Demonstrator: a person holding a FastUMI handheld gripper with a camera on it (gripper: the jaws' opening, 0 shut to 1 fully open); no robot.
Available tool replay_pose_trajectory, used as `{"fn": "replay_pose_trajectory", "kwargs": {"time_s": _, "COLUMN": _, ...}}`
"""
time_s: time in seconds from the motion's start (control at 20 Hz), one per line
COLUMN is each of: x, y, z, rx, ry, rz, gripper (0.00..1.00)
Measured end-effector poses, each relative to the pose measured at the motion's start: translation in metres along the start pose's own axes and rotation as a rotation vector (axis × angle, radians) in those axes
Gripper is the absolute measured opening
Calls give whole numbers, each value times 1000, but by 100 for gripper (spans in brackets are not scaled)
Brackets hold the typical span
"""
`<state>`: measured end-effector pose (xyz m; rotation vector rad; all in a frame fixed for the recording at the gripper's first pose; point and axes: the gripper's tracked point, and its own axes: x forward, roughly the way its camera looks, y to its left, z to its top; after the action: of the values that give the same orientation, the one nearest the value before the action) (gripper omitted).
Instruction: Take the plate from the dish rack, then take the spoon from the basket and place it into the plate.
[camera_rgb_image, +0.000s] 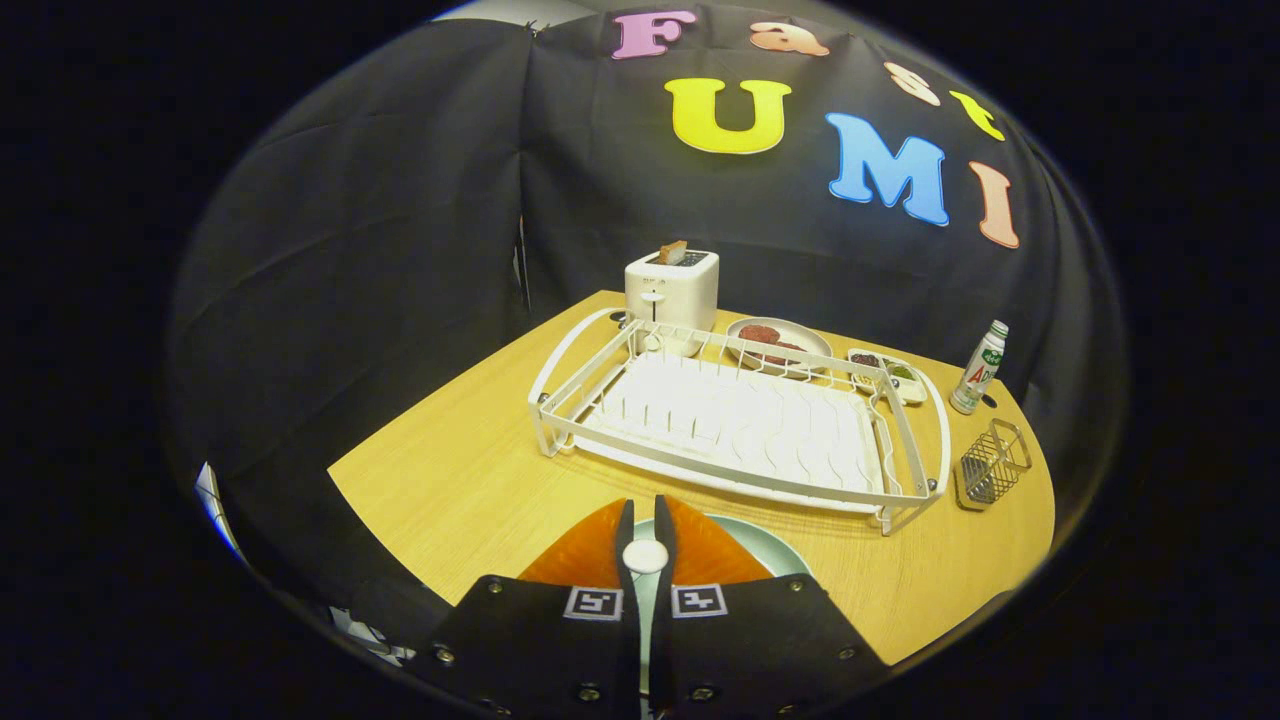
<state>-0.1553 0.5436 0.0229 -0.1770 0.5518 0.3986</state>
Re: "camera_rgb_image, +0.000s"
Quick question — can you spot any white toaster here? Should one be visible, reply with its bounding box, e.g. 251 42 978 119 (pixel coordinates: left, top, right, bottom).
624 249 721 358

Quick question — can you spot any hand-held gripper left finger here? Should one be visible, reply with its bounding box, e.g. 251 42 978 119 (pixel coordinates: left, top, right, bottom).
410 498 641 720

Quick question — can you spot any mint green plate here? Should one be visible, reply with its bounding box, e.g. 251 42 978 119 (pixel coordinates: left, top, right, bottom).
632 514 814 601

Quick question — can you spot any reddish brown food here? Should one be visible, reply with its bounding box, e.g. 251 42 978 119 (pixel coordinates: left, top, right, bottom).
738 323 809 356

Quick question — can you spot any round white food plate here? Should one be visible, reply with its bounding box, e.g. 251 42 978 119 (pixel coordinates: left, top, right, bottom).
726 316 834 376

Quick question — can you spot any black backdrop cloth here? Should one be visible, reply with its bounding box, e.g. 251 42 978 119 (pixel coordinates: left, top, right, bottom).
165 0 1131 641

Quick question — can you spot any white wire dish rack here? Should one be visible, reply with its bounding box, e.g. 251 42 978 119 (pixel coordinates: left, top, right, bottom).
528 308 952 537

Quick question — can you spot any white drip tray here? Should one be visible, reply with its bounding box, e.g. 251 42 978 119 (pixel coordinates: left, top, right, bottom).
585 352 889 498

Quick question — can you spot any metal wire basket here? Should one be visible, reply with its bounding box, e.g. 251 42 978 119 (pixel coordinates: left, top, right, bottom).
953 418 1033 512

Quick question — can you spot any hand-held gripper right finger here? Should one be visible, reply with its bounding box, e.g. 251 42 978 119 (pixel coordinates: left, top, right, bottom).
648 494 891 720

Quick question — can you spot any rectangular white snack dish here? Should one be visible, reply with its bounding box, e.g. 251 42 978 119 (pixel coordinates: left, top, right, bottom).
846 347 929 406

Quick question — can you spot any white green drink bottle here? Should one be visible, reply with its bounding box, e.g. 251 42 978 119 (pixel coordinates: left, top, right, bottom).
949 320 1010 416

